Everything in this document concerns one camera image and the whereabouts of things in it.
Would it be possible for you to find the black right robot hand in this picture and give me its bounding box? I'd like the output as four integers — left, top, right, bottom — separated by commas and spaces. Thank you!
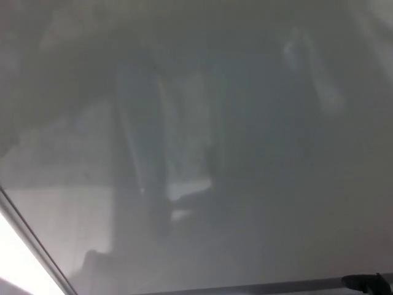
341, 272, 389, 295

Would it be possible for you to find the grey glossy door panel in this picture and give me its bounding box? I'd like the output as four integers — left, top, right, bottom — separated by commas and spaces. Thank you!
0, 0, 393, 295

